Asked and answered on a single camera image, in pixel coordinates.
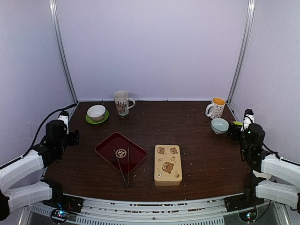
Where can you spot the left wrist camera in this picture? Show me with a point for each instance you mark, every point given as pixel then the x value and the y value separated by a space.
pixel 64 116

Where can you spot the pale blue bowl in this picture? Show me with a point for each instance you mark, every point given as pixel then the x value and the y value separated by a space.
pixel 219 126

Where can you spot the beige chocolate tin box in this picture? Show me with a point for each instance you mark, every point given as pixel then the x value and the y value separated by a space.
pixel 167 183

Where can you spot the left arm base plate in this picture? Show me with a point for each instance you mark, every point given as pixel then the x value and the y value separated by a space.
pixel 66 202

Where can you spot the right aluminium frame post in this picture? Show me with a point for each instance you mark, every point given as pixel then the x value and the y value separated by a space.
pixel 243 48

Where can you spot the front aluminium rail frame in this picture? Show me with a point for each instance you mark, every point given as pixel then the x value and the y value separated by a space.
pixel 210 211

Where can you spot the dark red lacquer tray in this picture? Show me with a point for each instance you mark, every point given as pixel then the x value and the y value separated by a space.
pixel 105 150

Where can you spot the tall floral beige mug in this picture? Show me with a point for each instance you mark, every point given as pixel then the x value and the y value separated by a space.
pixel 123 102

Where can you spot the white teacup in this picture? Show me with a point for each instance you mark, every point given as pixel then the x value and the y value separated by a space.
pixel 96 112

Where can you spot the aluminium frame post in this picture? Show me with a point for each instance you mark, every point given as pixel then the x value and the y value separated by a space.
pixel 62 55
pixel 243 48

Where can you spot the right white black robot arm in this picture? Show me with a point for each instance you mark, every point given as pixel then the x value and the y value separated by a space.
pixel 276 179

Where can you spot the lime green bowl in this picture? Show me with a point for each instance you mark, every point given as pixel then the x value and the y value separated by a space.
pixel 238 123

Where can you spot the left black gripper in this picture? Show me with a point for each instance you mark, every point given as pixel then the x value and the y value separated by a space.
pixel 74 138

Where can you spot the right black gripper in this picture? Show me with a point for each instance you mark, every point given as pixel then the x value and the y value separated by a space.
pixel 235 128

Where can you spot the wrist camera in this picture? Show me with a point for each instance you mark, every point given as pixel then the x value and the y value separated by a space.
pixel 249 118
pixel 64 116

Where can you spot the left aluminium frame post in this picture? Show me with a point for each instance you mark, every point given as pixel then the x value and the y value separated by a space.
pixel 62 55

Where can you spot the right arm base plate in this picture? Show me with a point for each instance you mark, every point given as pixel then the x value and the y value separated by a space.
pixel 240 202

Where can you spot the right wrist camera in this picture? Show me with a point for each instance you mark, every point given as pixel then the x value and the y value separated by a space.
pixel 249 118

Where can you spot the white mug yellow interior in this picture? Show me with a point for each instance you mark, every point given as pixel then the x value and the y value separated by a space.
pixel 215 108

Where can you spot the green saucer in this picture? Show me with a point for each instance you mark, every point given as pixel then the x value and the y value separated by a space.
pixel 90 121

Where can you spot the beige illustrated tin lid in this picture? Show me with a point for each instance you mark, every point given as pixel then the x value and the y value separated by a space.
pixel 167 163

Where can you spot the white bowl near right base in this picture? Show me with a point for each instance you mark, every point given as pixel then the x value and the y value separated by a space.
pixel 262 175

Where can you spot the black tongs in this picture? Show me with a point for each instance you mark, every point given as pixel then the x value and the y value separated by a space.
pixel 122 156

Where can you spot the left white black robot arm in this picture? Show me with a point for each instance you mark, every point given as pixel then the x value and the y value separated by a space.
pixel 51 148

